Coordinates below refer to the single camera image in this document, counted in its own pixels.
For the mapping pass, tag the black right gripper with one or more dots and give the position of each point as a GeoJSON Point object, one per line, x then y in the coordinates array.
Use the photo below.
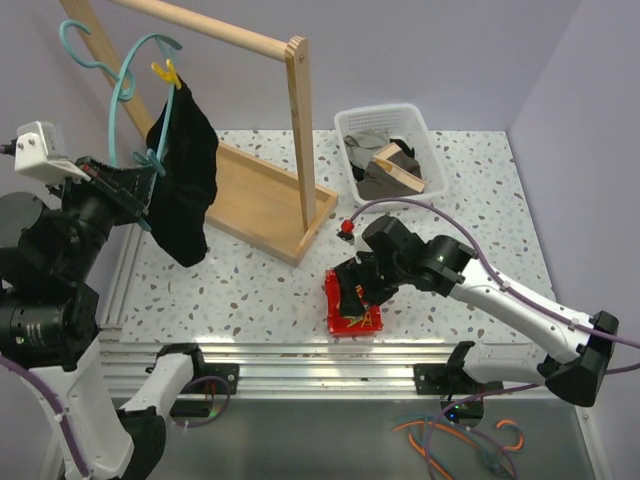
{"type": "Point", "coordinates": [354, 270]}

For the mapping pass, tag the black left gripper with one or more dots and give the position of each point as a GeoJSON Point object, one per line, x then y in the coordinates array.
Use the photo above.
{"type": "Point", "coordinates": [127, 188]}

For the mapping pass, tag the teal clothespin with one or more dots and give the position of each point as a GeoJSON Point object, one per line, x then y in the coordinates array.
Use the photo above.
{"type": "Point", "coordinates": [149, 159]}

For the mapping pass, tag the black underwear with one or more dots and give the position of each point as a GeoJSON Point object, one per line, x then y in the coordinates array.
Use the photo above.
{"type": "Point", "coordinates": [182, 196]}

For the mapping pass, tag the teal plastic clothes hanger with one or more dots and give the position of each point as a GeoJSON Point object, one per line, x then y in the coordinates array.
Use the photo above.
{"type": "Point", "coordinates": [125, 82]}

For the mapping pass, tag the yellow clothespin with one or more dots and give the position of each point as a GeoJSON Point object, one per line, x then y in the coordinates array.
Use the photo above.
{"type": "Point", "coordinates": [167, 73]}

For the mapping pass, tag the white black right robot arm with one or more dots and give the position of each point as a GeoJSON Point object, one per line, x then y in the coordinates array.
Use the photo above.
{"type": "Point", "coordinates": [567, 351]}

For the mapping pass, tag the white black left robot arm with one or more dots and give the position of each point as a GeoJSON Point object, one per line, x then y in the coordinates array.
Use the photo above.
{"type": "Point", "coordinates": [50, 334]}

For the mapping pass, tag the orange hanger on floor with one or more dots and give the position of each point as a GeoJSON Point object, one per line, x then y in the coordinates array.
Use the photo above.
{"type": "Point", "coordinates": [458, 452]}

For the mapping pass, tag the teal hanger on floor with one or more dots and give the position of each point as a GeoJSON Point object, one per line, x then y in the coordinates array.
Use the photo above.
{"type": "Point", "coordinates": [492, 456]}

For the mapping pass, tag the orange clothespin in tray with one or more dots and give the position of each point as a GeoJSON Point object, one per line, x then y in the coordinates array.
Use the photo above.
{"type": "Point", "coordinates": [369, 321]}

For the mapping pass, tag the green clothespin in tray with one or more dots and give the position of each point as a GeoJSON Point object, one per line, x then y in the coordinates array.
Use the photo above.
{"type": "Point", "coordinates": [357, 322]}

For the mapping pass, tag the red plastic tray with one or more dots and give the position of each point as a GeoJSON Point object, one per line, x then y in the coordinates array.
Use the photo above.
{"type": "Point", "coordinates": [339, 325]}

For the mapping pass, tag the grey clothes in basket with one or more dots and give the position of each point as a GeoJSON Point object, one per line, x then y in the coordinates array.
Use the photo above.
{"type": "Point", "coordinates": [372, 182]}

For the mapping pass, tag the wooden block in basket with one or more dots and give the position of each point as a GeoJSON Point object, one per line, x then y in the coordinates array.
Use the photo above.
{"type": "Point", "coordinates": [401, 167]}

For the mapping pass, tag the white plastic basket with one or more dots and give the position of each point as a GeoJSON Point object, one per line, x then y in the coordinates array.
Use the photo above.
{"type": "Point", "coordinates": [403, 121]}

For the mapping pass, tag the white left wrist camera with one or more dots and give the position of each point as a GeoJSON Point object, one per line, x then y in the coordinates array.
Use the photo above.
{"type": "Point", "coordinates": [41, 155]}

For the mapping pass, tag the aluminium mounting rail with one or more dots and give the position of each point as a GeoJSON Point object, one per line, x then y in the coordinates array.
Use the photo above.
{"type": "Point", "coordinates": [306, 371]}

